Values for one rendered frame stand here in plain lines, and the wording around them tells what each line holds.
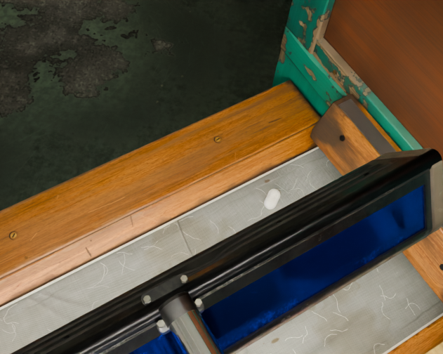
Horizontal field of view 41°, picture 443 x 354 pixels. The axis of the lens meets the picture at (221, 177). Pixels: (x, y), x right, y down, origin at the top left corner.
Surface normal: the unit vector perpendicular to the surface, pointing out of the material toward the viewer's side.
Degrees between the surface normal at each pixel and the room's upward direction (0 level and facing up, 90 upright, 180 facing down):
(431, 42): 90
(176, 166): 0
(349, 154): 67
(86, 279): 0
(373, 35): 90
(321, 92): 90
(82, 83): 0
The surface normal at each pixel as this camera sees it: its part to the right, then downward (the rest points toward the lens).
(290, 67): -0.85, 0.40
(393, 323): 0.07, -0.51
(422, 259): -0.75, 0.18
